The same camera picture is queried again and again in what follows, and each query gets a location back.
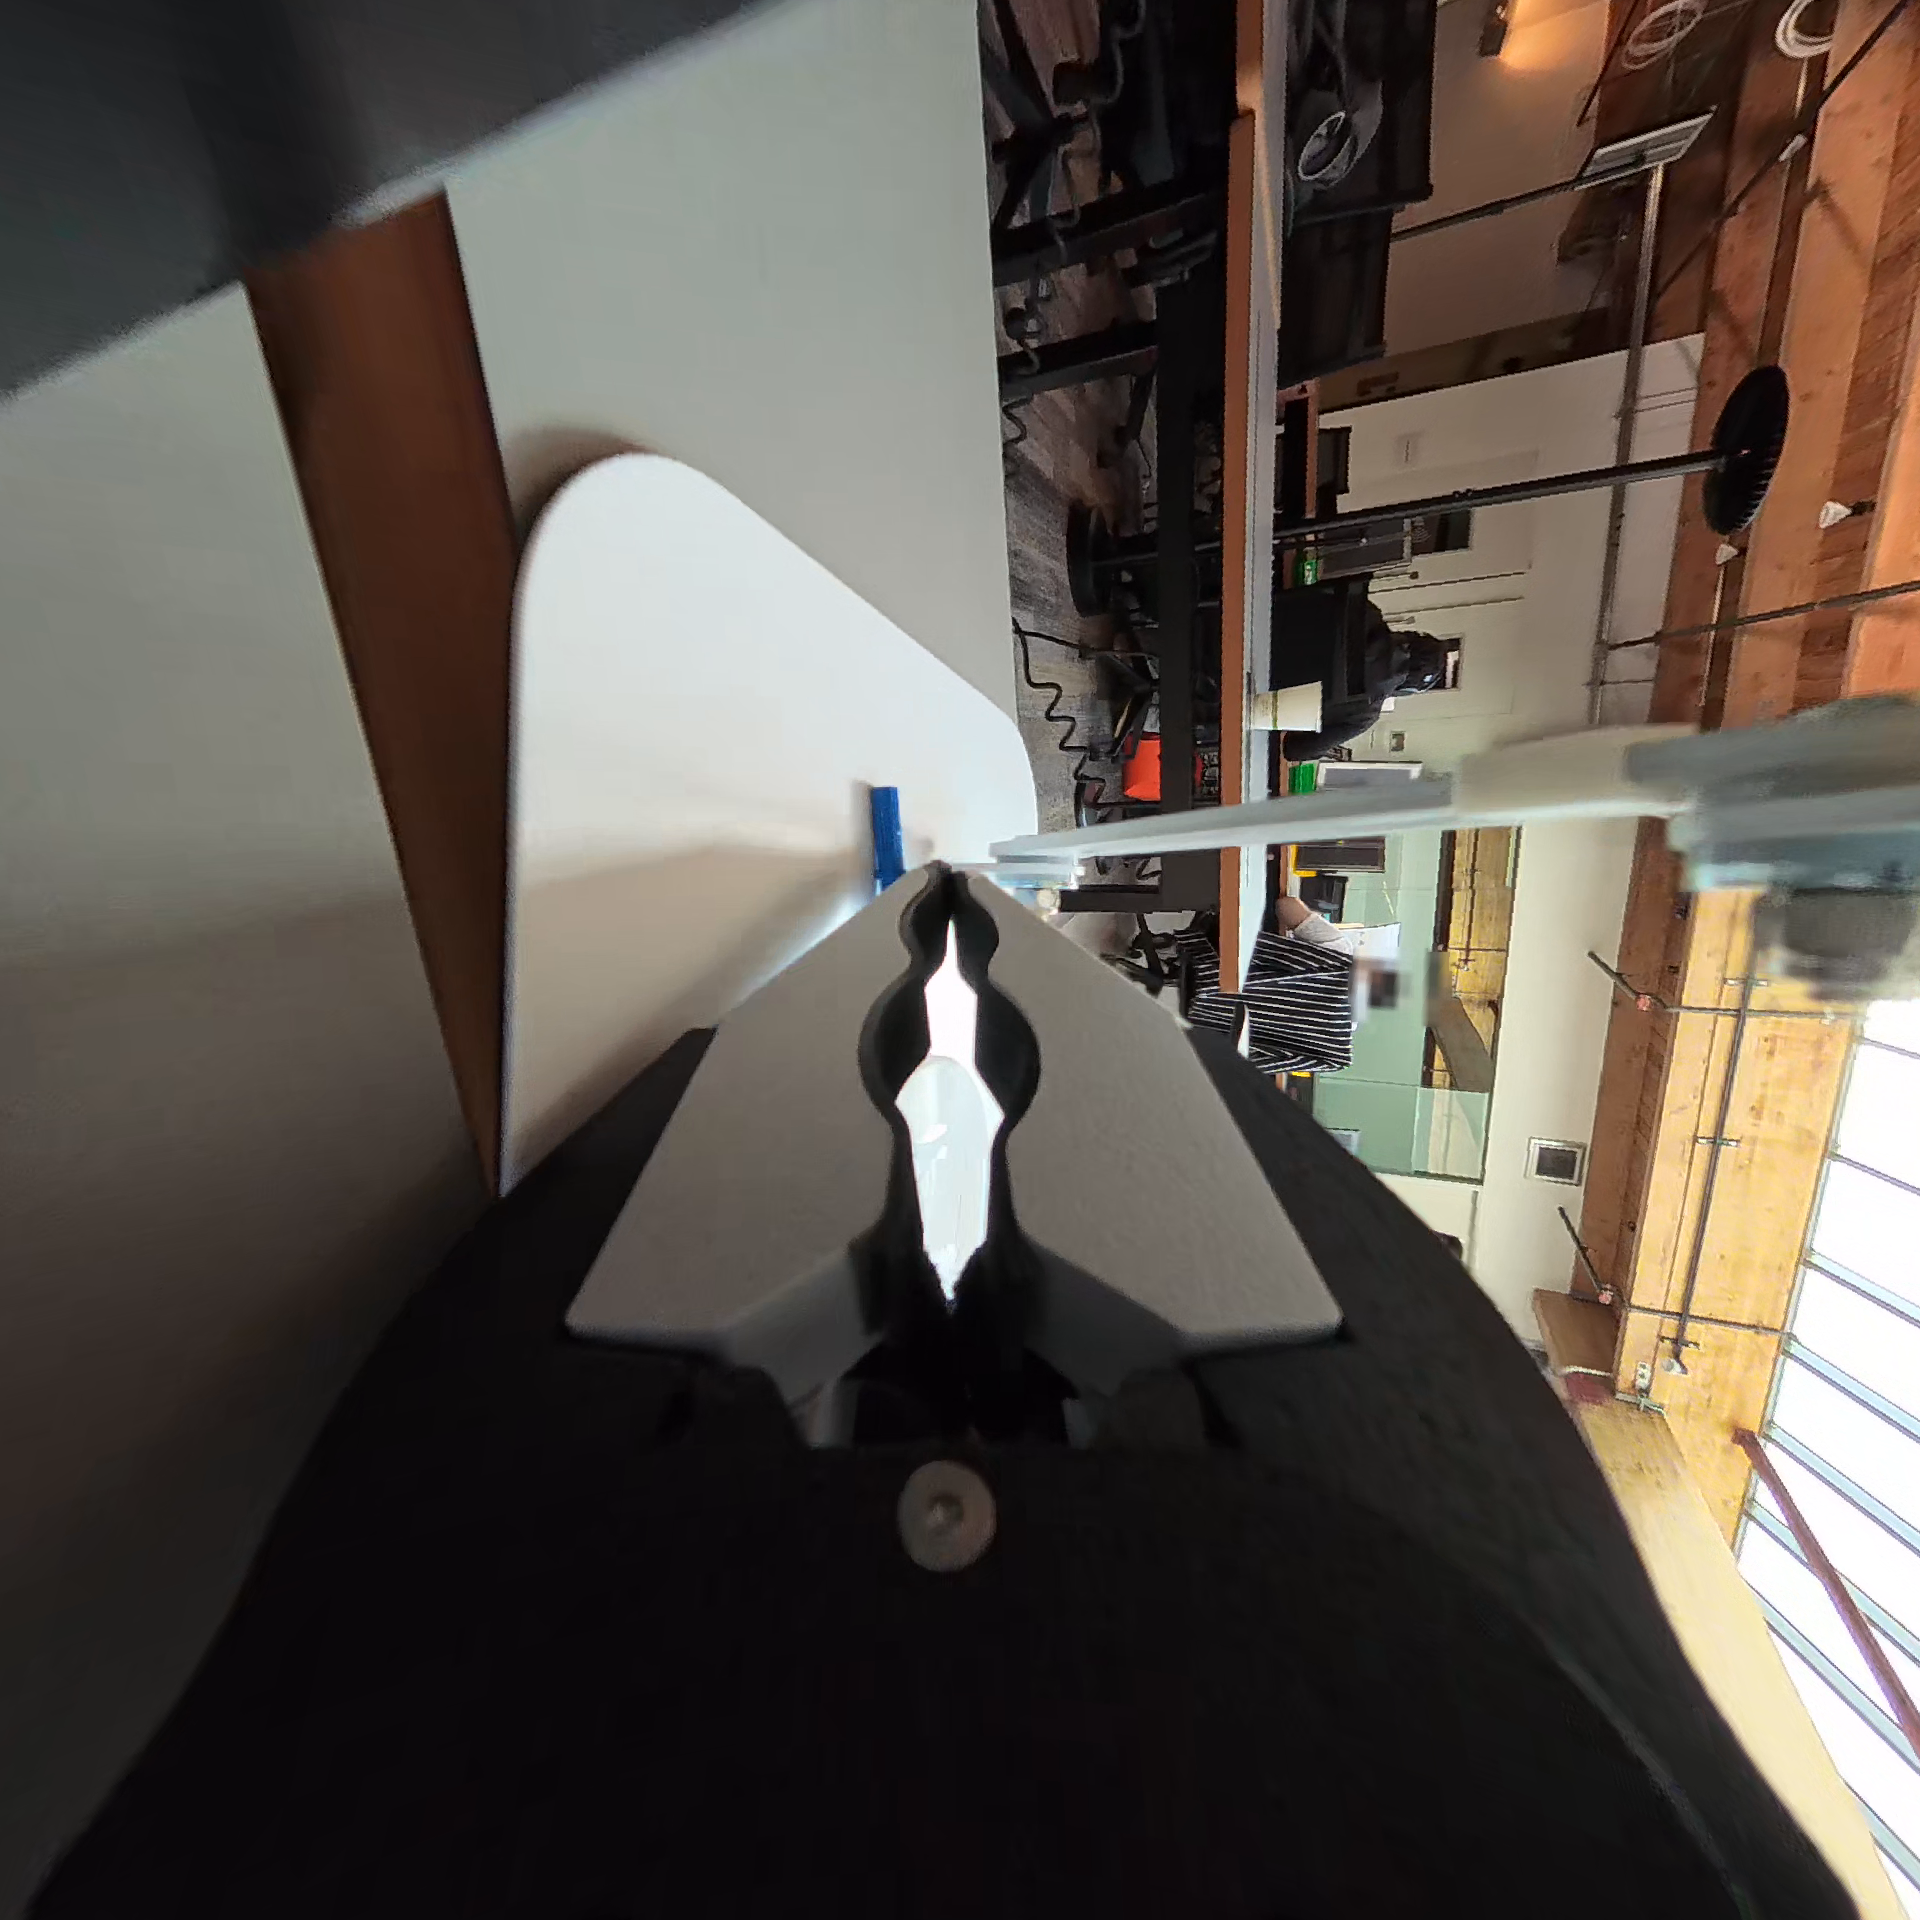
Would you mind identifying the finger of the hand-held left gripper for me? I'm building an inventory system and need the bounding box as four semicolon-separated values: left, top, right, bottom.
987;693;1920;897

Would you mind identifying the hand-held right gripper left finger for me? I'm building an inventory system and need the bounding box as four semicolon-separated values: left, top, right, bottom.
567;861;959;1444

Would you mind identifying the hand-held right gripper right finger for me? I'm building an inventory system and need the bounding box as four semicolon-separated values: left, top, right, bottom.
959;865;1344;1444

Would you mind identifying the black pendant lamp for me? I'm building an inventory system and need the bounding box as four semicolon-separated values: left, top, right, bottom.
1276;364;1793;536

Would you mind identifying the large window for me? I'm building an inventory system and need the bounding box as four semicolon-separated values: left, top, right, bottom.
1734;997;1920;1892

